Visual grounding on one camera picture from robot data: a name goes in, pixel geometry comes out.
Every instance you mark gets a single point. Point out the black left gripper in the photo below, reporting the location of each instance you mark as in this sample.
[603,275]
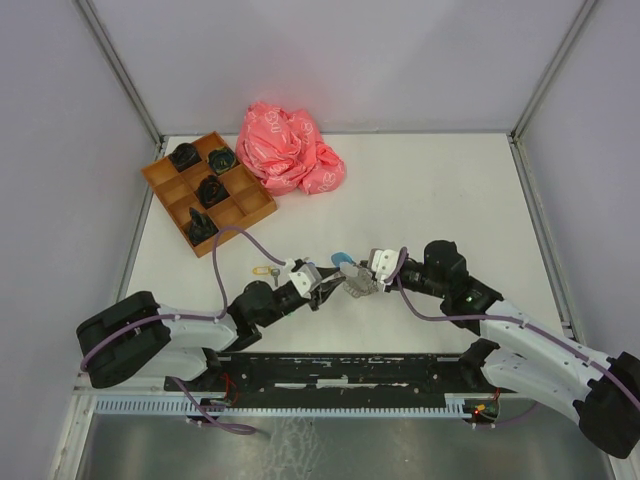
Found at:
[323,292]

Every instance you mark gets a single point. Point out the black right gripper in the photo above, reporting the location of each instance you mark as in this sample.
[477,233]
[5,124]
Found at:
[390,287]

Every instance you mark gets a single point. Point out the key with yellow tag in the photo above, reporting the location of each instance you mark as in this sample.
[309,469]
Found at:
[272,272]

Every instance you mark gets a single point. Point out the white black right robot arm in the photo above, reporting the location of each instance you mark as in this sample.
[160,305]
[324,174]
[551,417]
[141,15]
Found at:
[514,352]

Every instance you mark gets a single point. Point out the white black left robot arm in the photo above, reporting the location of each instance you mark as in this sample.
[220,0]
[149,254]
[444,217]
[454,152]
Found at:
[139,337]

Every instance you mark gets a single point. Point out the black rolled item lower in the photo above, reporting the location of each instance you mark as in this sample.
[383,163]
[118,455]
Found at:
[201,227]

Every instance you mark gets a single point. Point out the crumpled pink plastic bag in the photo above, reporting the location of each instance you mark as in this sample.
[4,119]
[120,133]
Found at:
[286,151]

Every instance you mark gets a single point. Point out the black rolled item centre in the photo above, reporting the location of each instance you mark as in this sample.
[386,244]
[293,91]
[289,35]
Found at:
[211,191]

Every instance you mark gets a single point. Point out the black yellow rolled item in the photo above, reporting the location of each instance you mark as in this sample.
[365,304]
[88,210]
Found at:
[221,160]

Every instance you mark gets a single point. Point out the black rolled item top left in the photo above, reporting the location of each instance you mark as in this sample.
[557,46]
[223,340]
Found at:
[184,156]

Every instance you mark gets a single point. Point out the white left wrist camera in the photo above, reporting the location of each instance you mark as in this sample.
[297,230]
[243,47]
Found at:
[302,278]

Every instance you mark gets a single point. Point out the black metal base rail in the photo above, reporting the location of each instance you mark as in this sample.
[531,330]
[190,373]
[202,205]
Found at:
[235,374]

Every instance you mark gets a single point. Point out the white slotted cable duct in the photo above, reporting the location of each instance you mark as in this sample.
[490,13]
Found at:
[341,403]

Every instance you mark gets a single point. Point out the aluminium frame post right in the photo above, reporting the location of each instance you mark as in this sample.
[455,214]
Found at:
[553,69]

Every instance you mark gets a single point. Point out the aluminium frame post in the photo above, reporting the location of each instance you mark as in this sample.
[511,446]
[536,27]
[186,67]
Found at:
[553,69]
[90,16]

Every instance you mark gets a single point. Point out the aluminium front frame rail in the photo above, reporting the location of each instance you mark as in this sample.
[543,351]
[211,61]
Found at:
[124,390]

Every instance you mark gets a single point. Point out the aluminium frame post left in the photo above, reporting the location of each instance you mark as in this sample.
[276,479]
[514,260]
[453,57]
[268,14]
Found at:
[90,16]

